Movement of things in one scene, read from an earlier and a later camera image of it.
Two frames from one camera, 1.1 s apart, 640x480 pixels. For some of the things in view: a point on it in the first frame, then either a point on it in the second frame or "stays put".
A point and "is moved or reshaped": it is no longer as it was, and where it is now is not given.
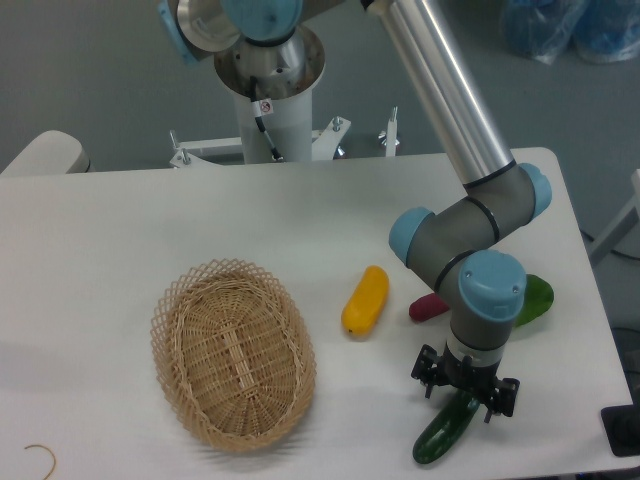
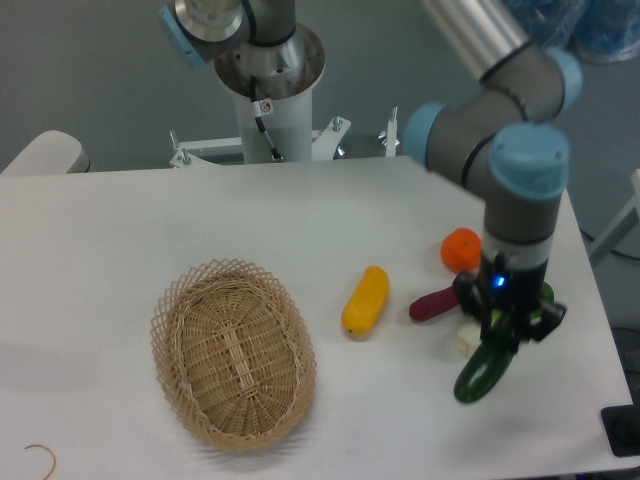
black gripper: [498, 396] → [506, 297]
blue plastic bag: [600, 30] stays put
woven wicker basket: [235, 354] stays put
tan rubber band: [54, 458] stays put
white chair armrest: [50, 153] stays put
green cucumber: [444, 432] is moved or reshaped
